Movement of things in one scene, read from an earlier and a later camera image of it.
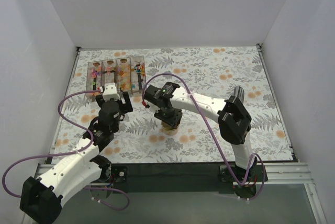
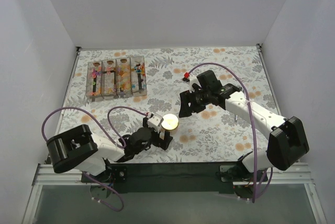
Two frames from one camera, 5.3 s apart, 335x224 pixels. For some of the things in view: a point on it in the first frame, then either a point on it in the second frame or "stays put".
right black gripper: x=168 y=116 → x=192 y=99
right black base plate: x=251 y=186 stays put
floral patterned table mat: x=211 y=75 stays put
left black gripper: x=125 y=100 → x=159 y=137
